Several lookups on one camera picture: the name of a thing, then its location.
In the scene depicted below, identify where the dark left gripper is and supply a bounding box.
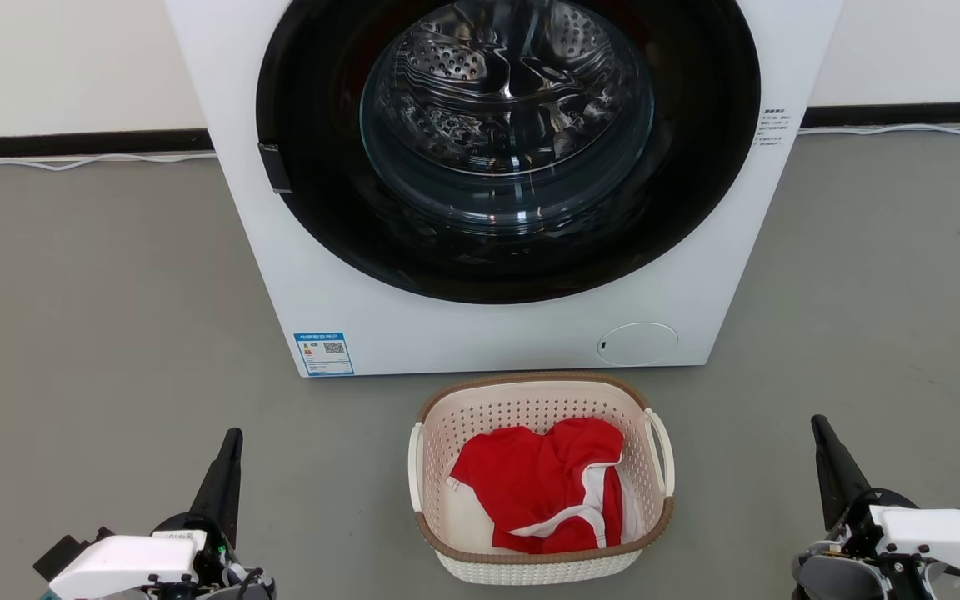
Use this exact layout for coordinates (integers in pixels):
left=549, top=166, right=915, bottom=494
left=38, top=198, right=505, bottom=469
left=152, top=428, right=278, bottom=600

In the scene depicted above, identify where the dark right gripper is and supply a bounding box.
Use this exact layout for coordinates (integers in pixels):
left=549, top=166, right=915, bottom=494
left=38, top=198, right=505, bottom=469
left=792, top=414, right=948, bottom=600

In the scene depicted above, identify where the small text sticker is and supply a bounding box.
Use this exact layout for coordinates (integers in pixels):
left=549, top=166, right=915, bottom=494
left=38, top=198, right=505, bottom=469
left=752, top=106, right=795, bottom=148

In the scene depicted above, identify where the blue energy label sticker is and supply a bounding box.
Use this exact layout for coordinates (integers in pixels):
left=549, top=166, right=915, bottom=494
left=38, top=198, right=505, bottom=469
left=293, top=332, right=356, bottom=378

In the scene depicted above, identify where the white woven plastic laundry basket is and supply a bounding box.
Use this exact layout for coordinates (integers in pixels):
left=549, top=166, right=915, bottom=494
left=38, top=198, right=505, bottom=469
left=407, top=372, right=676, bottom=586

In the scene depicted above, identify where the red garment with white trim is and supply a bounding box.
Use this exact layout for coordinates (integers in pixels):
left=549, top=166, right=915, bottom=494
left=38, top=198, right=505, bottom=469
left=449, top=417, right=625, bottom=555

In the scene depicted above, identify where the round black washer door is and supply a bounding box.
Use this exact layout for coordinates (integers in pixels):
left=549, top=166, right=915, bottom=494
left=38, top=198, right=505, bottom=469
left=256, top=0, right=762, bottom=305

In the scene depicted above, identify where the white floor cable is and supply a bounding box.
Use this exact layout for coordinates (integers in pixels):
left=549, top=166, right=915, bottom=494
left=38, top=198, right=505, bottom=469
left=797, top=122, right=960, bottom=138
left=0, top=151, right=219, bottom=173

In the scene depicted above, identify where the white front-load washing machine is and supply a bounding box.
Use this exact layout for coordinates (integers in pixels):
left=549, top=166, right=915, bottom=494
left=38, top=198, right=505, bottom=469
left=165, top=0, right=846, bottom=378

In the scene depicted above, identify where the black door handle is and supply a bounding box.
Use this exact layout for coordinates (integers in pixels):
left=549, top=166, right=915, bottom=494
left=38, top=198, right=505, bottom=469
left=258, top=142, right=293, bottom=195

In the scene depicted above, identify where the round white filter cover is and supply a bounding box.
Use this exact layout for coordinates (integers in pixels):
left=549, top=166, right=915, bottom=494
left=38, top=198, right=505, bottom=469
left=597, top=322, right=679, bottom=367

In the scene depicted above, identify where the clear glass door bowl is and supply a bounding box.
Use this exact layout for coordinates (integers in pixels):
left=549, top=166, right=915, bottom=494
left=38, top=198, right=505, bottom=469
left=360, top=0, right=656, bottom=237

